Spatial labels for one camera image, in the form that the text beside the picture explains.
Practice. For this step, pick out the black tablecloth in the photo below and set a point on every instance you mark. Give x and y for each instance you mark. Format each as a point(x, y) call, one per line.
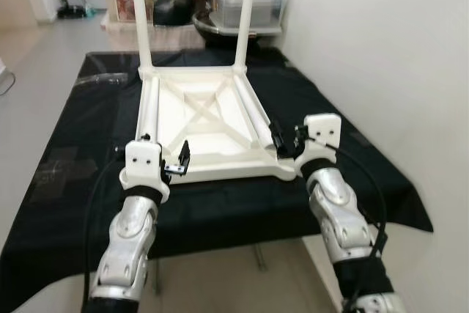
point(352, 181)

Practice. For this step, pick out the wide clear tape patch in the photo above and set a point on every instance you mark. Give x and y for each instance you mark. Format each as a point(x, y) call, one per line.
point(62, 170)

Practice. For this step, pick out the white plastic table top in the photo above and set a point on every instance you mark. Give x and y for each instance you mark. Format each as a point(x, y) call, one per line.
point(220, 166)

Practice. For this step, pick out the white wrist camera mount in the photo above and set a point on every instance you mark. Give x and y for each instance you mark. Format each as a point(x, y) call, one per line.
point(143, 163)
point(322, 130)

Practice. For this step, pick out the beige cardboard box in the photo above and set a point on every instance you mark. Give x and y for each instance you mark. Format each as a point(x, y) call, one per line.
point(121, 34)

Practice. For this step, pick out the metal folding table frame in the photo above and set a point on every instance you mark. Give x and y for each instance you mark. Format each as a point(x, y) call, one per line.
point(155, 269)

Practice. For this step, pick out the clear plastic storage box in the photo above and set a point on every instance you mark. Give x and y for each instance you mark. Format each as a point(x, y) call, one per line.
point(264, 6)

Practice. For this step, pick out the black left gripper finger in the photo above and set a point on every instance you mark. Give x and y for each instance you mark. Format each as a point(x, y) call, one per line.
point(145, 138)
point(185, 153)

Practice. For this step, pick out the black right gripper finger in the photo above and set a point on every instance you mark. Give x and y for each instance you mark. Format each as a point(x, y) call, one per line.
point(300, 131)
point(277, 135)

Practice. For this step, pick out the long clear tape strip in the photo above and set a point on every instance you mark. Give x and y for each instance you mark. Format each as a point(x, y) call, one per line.
point(113, 76)

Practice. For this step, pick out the black wok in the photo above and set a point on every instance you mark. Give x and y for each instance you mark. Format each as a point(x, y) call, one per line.
point(220, 28)

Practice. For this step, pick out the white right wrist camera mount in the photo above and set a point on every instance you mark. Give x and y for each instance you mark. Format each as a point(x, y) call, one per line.
point(322, 130)

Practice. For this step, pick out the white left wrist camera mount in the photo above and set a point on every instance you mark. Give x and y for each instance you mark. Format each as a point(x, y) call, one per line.
point(143, 163)

